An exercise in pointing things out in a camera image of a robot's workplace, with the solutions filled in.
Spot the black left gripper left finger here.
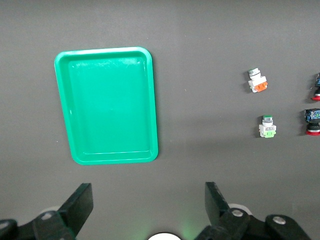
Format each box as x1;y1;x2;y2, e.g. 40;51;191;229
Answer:
0;183;94;240

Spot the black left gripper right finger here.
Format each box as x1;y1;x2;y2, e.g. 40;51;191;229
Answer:
194;181;313;240

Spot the green pushbutton light-green contact block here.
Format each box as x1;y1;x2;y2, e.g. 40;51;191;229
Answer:
258;114;278;139

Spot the orange-capped white switch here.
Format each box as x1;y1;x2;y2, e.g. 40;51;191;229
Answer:
247;67;269;94

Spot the green plastic tray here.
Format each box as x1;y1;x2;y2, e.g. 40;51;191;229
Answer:
53;46;159;166

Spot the red pushbutton black body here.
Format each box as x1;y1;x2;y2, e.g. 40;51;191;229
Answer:
303;108;320;137
311;72;320;102

